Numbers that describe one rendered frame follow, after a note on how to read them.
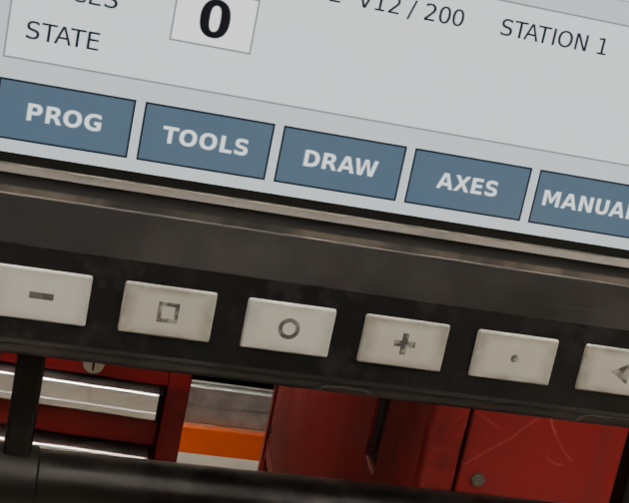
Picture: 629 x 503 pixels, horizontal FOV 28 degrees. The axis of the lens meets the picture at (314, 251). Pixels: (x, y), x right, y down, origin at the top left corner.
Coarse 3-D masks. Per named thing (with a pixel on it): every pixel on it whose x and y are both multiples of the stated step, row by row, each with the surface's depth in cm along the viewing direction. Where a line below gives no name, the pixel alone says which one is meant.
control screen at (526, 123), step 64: (0, 0) 46; (64, 0) 47; (128, 0) 47; (320, 0) 48; (384, 0) 49; (448, 0) 49; (512, 0) 50; (576, 0) 50; (0, 64) 47; (64, 64) 47; (128, 64) 48; (192, 64) 48; (256, 64) 49; (320, 64) 49; (384, 64) 50; (448, 64) 50; (512, 64) 51; (576, 64) 51; (0, 128) 47; (64, 128) 48; (128, 128) 48; (192, 128) 49; (256, 128) 49; (320, 128) 50; (384, 128) 50; (448, 128) 51; (512, 128) 51; (576, 128) 52; (320, 192) 50; (384, 192) 51; (448, 192) 52; (512, 192) 52; (576, 192) 53
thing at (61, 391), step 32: (0, 384) 124; (64, 384) 124; (96, 384) 125; (128, 384) 126; (160, 384) 127; (0, 416) 126; (64, 416) 127; (96, 416) 127; (128, 416) 126; (160, 416) 130; (64, 448) 126; (96, 448) 127; (128, 448) 129; (160, 448) 128
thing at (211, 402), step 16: (192, 384) 284; (208, 384) 286; (224, 384) 288; (240, 384) 304; (256, 384) 304; (272, 384) 305; (192, 400) 284; (208, 400) 285; (224, 400) 285; (240, 400) 286; (256, 400) 286; (192, 416) 285; (208, 416) 286; (224, 416) 286; (240, 416) 287; (256, 416) 287
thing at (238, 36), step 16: (176, 0) 47; (192, 0) 47; (208, 0) 48; (224, 0) 48; (240, 0) 48; (256, 0) 48; (176, 16) 48; (192, 16) 48; (208, 16) 48; (224, 16) 48; (240, 16) 48; (256, 16) 48; (176, 32) 48; (192, 32) 48; (208, 32) 48; (224, 32) 48; (240, 32) 48; (224, 48) 48; (240, 48) 48
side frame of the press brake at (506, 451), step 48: (288, 432) 160; (336, 432) 127; (384, 432) 105; (432, 432) 92; (480, 432) 92; (528, 432) 93; (576, 432) 93; (624, 432) 93; (384, 480) 102; (432, 480) 93; (480, 480) 93; (528, 480) 94; (576, 480) 94
